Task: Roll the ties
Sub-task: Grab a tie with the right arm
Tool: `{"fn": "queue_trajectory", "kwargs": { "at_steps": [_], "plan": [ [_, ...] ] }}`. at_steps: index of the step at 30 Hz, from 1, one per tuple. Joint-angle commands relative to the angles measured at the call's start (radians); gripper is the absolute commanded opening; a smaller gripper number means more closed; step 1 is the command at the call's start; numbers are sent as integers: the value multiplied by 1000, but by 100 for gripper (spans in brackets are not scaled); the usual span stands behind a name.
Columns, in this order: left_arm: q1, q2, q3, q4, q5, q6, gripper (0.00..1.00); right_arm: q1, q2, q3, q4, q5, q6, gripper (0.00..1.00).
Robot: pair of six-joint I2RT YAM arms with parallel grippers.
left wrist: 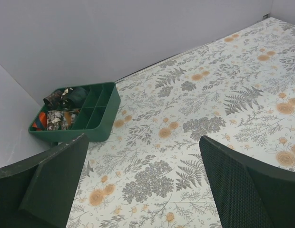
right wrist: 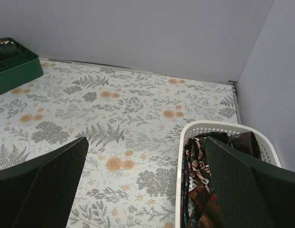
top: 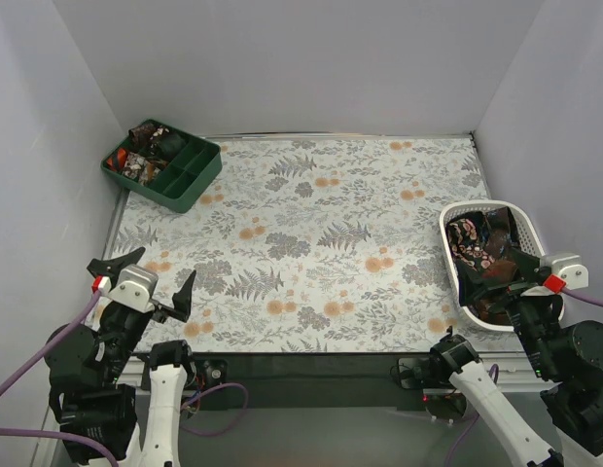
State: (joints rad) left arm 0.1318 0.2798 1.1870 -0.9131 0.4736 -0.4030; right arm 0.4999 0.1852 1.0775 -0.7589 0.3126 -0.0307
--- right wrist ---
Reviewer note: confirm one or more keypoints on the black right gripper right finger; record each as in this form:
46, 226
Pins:
251, 193

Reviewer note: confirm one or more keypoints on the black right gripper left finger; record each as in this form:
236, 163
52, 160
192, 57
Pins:
39, 193

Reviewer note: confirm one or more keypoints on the dark floral ties in basket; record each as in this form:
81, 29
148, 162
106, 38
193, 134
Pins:
199, 202

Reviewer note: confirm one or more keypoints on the rolled ties in tray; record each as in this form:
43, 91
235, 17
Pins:
8, 48

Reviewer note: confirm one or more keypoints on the white perforated plastic basket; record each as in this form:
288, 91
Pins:
202, 126

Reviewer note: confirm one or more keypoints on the floral patterned table mat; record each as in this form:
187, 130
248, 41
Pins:
132, 121

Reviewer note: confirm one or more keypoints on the green divided organizer tray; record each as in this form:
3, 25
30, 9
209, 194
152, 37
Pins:
20, 69

